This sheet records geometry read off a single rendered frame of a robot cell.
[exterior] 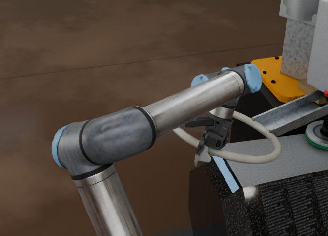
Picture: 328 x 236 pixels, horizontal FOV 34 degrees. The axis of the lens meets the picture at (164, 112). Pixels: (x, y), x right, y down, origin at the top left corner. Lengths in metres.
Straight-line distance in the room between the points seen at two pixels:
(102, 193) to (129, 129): 0.20
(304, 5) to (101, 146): 1.97
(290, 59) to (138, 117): 2.09
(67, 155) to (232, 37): 4.41
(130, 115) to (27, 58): 4.08
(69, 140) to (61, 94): 3.33
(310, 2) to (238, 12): 3.30
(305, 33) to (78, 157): 2.07
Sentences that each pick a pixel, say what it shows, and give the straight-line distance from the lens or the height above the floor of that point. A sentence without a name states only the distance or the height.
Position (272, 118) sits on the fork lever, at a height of 1.03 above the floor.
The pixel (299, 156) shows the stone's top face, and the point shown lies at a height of 0.81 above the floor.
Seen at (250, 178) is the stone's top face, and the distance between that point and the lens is 2.45.
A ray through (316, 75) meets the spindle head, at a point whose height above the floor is 1.18.
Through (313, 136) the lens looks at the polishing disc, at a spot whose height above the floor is 0.85.
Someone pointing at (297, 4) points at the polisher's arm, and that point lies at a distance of 3.05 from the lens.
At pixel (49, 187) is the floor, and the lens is 3.68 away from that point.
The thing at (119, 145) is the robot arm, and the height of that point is 1.60.
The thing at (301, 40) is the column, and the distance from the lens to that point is 3.20.
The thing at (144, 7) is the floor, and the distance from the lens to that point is 6.36.
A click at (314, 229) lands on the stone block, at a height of 0.63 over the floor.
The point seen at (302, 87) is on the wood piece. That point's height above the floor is 0.81.
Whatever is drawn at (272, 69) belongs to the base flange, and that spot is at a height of 0.78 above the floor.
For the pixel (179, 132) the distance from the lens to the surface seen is 2.03.
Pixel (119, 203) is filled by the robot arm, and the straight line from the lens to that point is 1.40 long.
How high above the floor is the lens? 2.35
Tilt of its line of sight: 33 degrees down
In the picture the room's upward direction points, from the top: straight up
